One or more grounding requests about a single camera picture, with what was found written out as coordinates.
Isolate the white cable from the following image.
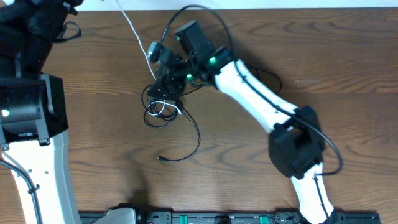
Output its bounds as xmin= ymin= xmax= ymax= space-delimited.
xmin=114 ymin=0 xmax=183 ymax=117

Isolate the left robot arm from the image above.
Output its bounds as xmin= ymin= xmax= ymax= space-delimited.
xmin=1 ymin=0 xmax=80 ymax=223

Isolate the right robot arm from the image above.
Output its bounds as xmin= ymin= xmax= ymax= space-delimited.
xmin=147 ymin=21 xmax=334 ymax=223

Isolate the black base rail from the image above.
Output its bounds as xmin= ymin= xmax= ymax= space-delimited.
xmin=79 ymin=203 xmax=381 ymax=224

